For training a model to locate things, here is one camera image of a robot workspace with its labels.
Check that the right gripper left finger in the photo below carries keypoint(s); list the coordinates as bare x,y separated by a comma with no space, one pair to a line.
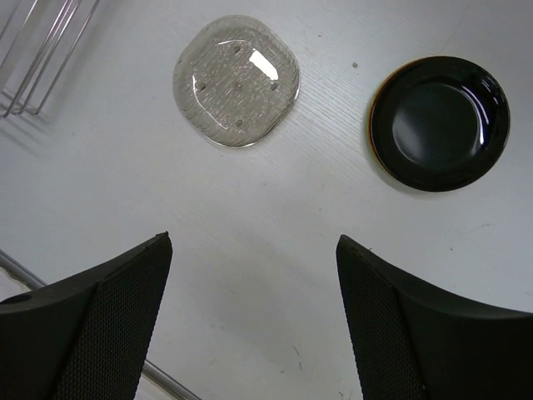
83,325

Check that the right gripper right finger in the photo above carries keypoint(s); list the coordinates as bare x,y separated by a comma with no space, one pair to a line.
414,340

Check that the black plate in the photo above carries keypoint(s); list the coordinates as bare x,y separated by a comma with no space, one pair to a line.
441,124

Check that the grey plate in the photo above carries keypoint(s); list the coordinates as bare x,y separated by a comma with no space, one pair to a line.
236,81

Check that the metal wire dish rack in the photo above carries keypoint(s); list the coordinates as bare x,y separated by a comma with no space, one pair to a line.
38,38

